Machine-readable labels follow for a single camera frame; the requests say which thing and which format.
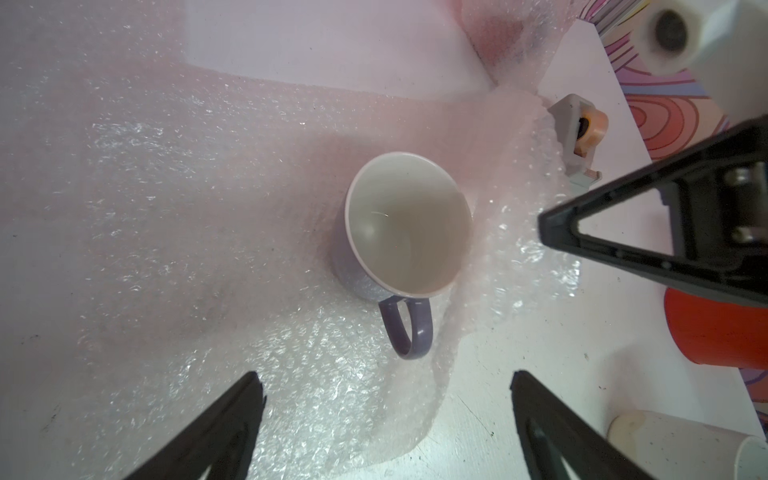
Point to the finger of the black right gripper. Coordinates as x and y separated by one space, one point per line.
695 221

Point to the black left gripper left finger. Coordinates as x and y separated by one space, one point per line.
219 443

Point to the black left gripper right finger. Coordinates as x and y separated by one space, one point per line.
556 441

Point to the lilac mug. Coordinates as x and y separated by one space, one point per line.
400 238

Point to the red mug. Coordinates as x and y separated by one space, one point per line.
494 36

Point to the white mug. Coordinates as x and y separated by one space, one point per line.
668 447

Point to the red pen cup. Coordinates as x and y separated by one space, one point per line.
715 333

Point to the grey tape dispenser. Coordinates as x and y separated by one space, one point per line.
580 127

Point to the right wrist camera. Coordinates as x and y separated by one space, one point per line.
722 44

